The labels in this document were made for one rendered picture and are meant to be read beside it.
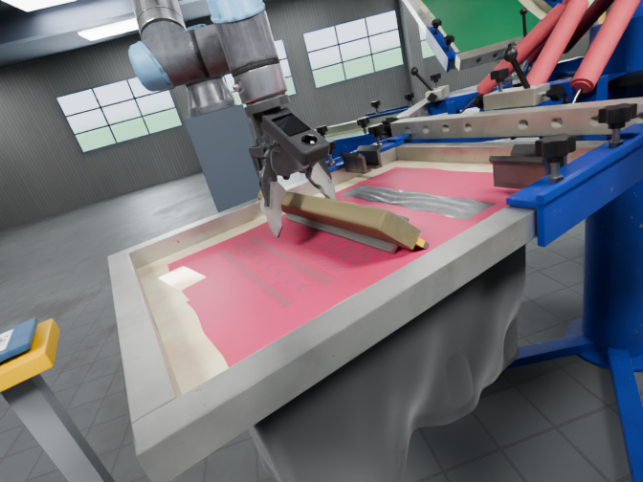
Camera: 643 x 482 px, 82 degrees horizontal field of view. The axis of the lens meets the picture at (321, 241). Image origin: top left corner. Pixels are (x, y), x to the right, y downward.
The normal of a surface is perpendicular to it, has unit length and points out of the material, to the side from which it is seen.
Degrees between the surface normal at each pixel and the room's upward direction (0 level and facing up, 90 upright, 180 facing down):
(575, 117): 90
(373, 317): 90
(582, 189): 90
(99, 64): 90
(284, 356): 0
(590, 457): 0
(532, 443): 0
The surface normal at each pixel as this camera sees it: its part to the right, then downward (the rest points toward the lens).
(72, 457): 0.51, 0.21
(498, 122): -0.82, 0.40
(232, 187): 0.20, 0.33
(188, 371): -0.25, -0.89
